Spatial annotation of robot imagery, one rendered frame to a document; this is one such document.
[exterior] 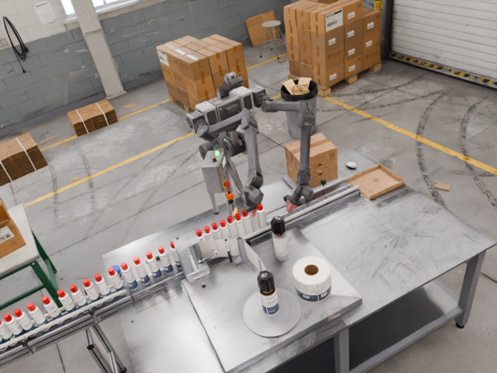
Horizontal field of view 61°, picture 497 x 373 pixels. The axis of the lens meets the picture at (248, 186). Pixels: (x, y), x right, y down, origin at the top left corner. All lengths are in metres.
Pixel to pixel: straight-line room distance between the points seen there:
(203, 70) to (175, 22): 2.35
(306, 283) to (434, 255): 0.83
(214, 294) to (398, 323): 1.29
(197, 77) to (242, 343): 4.16
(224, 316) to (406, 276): 1.03
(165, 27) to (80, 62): 1.55
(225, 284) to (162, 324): 0.41
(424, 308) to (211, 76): 4.01
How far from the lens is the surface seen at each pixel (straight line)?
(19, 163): 6.25
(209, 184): 2.45
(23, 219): 3.91
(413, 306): 3.22
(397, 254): 2.67
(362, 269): 2.58
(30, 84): 7.60
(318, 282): 2.26
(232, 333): 2.31
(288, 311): 2.33
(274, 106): 2.90
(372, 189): 3.12
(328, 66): 6.15
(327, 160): 3.06
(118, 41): 7.73
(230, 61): 6.00
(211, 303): 2.45
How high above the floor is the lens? 2.76
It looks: 36 degrees down
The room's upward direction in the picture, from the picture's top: 11 degrees counter-clockwise
